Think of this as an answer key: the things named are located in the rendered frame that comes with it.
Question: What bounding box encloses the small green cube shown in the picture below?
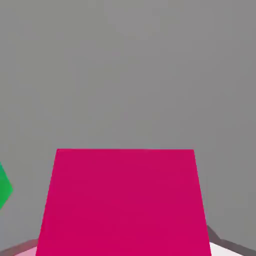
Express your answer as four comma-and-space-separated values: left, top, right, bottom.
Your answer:
0, 161, 14, 210

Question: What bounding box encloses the small pink cube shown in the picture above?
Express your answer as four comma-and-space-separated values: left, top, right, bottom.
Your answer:
35, 148, 213, 256

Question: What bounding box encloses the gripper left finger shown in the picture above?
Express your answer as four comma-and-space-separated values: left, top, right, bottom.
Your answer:
0, 238, 39, 256

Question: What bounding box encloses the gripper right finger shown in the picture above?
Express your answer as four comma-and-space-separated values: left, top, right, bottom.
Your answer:
206, 224, 256, 256

